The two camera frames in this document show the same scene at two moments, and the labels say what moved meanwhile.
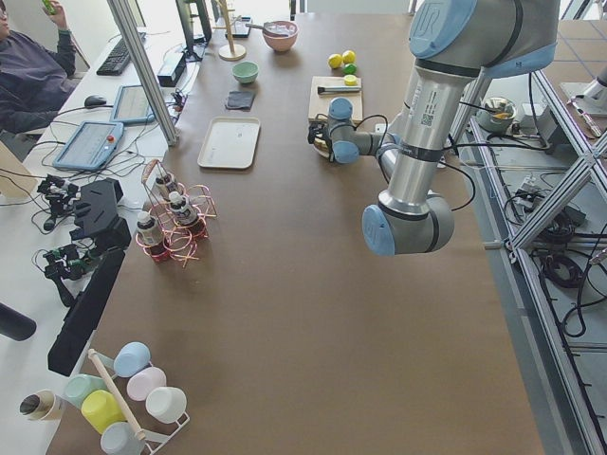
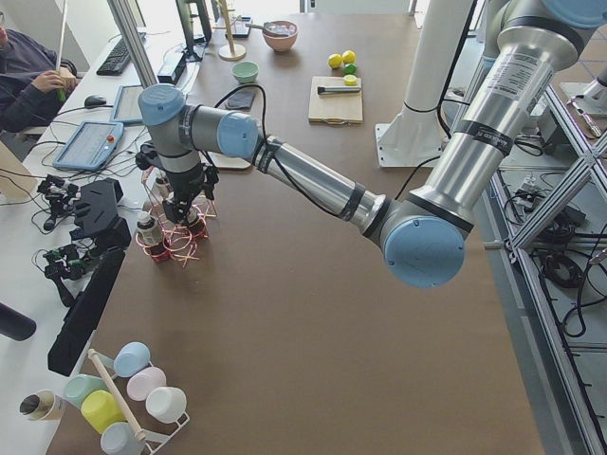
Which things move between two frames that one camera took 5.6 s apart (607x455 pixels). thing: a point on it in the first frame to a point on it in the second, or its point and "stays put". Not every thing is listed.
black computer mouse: [95, 100] stays put
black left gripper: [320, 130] to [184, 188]
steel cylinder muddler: [339, 89] stays put
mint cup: [77, 387] stays put
